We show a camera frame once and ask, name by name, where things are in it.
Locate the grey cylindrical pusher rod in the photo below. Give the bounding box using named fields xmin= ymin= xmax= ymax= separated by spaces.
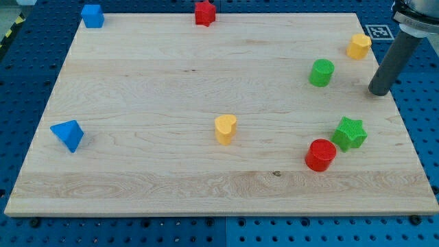
xmin=368 ymin=31 xmax=422 ymax=96

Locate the red cylinder block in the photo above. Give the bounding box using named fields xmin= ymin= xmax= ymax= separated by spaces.
xmin=305 ymin=139 xmax=337 ymax=172

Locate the green cylinder block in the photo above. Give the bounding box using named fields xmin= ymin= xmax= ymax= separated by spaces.
xmin=309 ymin=58 xmax=335 ymax=87

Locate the green star block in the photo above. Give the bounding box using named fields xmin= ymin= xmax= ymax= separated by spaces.
xmin=331 ymin=117 xmax=368 ymax=152

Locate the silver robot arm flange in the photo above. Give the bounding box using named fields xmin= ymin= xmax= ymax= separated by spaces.
xmin=391 ymin=0 xmax=438 ymax=38

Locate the wooden board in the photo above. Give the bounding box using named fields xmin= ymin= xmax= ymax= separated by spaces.
xmin=5 ymin=13 xmax=438 ymax=217

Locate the red star block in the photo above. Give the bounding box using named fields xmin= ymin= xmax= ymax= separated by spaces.
xmin=194 ymin=0 xmax=216 ymax=27

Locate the blue cube block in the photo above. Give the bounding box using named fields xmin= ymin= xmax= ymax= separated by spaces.
xmin=81 ymin=4 xmax=104 ymax=28

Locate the fiducial marker tag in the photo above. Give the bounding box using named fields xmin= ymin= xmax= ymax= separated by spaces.
xmin=366 ymin=24 xmax=394 ymax=40

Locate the blue triangle block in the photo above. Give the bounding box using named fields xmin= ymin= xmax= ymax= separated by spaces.
xmin=50 ymin=120 xmax=84 ymax=153

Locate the yellow hexagon block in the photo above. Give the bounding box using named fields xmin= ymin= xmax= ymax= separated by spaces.
xmin=346 ymin=34 xmax=372 ymax=60

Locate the yellow heart block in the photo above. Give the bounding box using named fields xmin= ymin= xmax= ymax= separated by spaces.
xmin=214 ymin=115 xmax=237 ymax=145

